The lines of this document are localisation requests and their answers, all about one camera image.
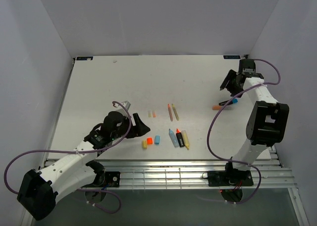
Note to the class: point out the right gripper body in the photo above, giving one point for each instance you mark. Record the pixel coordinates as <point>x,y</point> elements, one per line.
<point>232,82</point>

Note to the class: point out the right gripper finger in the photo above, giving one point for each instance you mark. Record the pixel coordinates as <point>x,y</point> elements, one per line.
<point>228,79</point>
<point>235,91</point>

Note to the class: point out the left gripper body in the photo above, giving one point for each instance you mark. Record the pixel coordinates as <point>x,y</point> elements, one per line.
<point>126,124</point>

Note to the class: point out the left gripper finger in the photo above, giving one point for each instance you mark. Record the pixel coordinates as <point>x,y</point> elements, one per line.
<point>139,126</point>
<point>133,134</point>

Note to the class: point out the yellow marker cap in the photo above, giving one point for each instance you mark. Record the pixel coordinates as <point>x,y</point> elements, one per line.
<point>144,144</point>

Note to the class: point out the black marker blue cap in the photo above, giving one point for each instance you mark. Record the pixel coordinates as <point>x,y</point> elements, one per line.
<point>229,102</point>

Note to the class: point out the light blue marker cap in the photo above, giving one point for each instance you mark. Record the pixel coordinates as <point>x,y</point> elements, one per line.
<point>157,140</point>

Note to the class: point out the peach cap clear highlighter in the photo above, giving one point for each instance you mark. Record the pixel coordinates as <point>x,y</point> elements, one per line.
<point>217,108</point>

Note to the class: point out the orange thin highlighter pen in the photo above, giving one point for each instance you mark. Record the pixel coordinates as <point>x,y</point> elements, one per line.
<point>170,112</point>

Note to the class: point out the light blue highlighter marker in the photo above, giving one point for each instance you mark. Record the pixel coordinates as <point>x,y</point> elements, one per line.
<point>173,138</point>

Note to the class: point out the yellow thin highlighter pen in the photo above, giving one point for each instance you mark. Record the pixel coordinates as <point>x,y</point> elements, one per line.
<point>175,112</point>

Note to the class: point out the black marker orange cap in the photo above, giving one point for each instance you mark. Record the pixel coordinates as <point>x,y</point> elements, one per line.
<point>179,138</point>

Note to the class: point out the yellow marker edge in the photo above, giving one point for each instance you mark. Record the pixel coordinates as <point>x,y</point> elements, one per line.
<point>185,138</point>

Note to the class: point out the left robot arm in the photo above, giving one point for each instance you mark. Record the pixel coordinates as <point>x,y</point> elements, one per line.
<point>41,190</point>

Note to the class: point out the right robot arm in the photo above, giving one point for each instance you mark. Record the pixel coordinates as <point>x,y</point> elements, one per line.
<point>267,122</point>

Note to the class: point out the right blue corner label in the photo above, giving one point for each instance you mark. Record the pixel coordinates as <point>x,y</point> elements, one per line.
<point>231,57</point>

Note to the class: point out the blue corner label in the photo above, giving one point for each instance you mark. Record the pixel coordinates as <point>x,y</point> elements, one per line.
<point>231,57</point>
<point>84,58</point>

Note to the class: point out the left blue corner label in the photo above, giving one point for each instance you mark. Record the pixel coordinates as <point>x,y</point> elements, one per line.
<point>84,58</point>

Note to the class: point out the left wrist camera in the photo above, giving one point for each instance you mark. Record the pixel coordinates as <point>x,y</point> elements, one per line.
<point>122,107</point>

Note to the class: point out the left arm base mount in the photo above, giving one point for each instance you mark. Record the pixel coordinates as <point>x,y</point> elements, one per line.
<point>106,179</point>

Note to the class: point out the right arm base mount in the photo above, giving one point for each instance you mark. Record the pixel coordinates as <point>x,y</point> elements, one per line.
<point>223,178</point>

